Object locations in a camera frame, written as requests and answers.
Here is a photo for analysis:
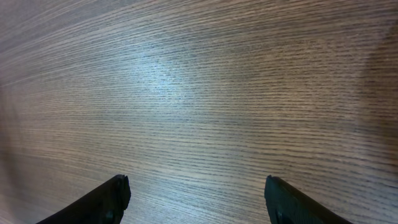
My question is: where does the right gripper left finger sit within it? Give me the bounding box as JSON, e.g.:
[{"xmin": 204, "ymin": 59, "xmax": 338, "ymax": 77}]
[{"xmin": 37, "ymin": 174, "xmax": 131, "ymax": 224}]

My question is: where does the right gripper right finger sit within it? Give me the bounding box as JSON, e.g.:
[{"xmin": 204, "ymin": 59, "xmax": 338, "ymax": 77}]
[{"xmin": 264, "ymin": 175, "xmax": 352, "ymax": 224}]

